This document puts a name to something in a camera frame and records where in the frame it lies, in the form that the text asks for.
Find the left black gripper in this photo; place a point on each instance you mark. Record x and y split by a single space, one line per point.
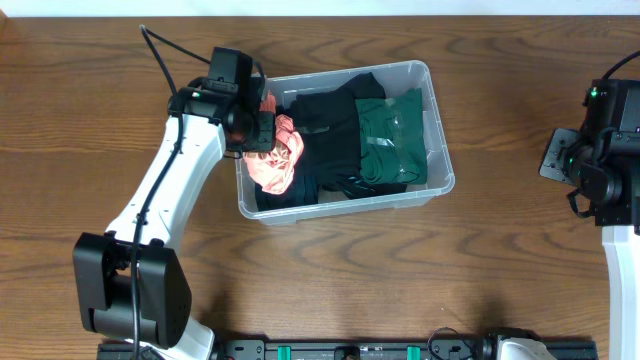
261 136

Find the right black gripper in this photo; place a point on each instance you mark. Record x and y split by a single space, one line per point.
559 167

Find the coral orange shirt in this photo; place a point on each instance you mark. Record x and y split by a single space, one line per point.
274 171

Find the black garment with tape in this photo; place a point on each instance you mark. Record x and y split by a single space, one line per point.
329 127

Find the dark navy garment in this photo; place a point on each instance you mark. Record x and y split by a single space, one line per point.
302 191

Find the clear plastic storage bin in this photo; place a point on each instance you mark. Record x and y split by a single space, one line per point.
396 78

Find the black shirt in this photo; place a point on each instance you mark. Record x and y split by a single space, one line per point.
363 86

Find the dark green garment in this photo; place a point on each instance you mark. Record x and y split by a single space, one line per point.
392 139

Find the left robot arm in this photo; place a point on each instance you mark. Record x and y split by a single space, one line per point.
129 280

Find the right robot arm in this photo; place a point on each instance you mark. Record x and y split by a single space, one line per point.
600 161

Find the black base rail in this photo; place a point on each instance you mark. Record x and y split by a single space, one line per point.
444 343

